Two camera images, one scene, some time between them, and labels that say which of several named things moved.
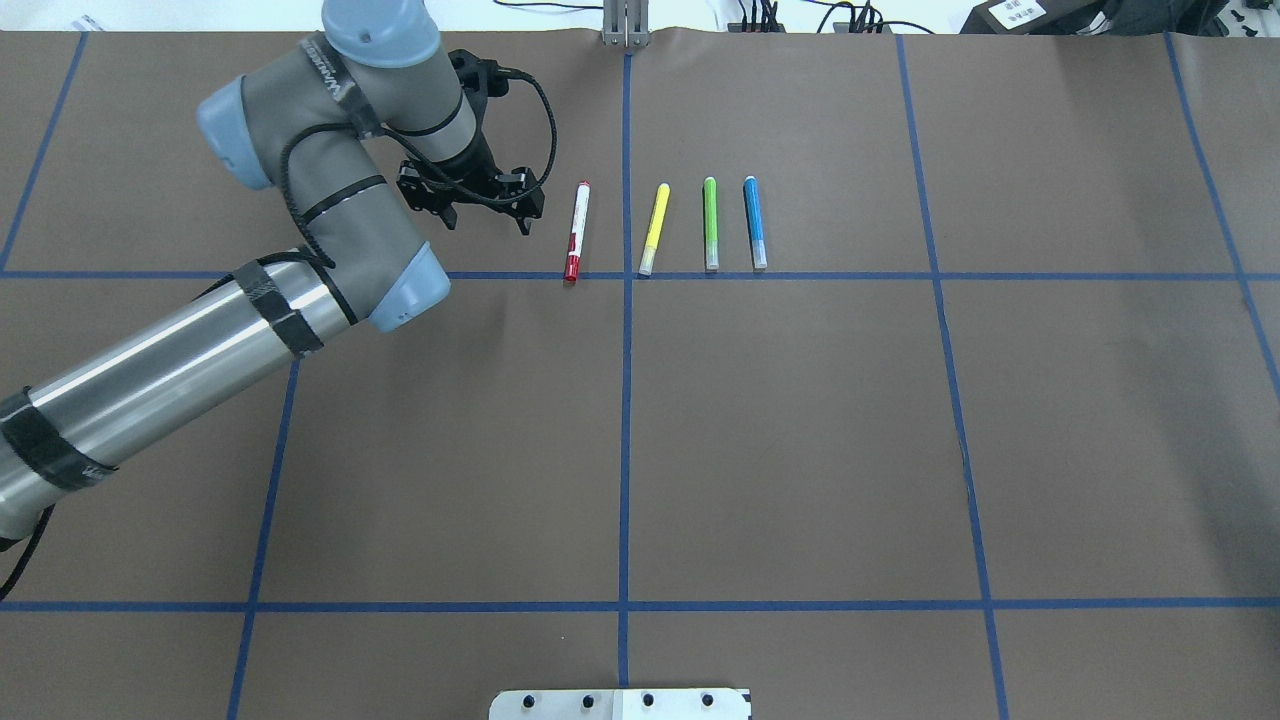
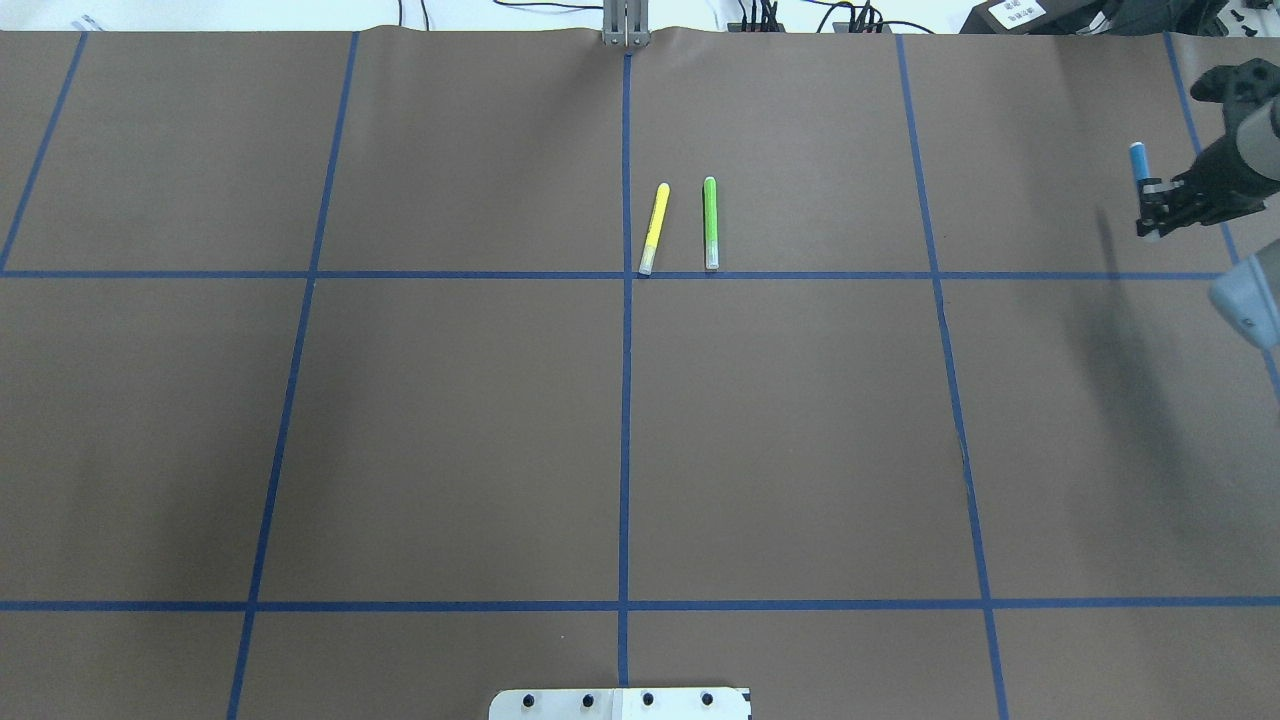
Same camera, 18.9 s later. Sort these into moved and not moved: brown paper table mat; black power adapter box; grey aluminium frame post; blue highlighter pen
Moved: blue highlighter pen
Not moved: brown paper table mat; black power adapter box; grey aluminium frame post
